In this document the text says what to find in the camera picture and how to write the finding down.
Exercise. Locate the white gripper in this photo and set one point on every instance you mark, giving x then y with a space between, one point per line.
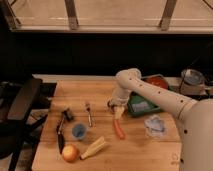
119 99

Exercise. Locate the dark metal cup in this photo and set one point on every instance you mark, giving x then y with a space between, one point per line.
110 104

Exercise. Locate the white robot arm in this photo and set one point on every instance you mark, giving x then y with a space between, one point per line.
196 117

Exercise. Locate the green plastic tray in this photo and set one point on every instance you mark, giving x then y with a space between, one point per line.
135 98

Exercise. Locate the orange carrot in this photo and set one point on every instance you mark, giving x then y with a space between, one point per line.
119 132

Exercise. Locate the crumpled blue white cloth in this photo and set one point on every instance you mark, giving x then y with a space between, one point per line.
155 126

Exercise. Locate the yellow corn cob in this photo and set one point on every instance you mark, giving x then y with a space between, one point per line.
94 148

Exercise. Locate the blue plastic cup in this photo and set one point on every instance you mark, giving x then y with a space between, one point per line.
79 131

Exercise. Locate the red bowl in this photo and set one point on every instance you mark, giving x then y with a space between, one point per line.
157 81

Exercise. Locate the orange apple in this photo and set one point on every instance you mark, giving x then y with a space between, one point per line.
70 153

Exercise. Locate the black office chair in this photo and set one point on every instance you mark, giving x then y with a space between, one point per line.
15 111

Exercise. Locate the black handled kitchen tool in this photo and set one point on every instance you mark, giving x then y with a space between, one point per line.
66 116

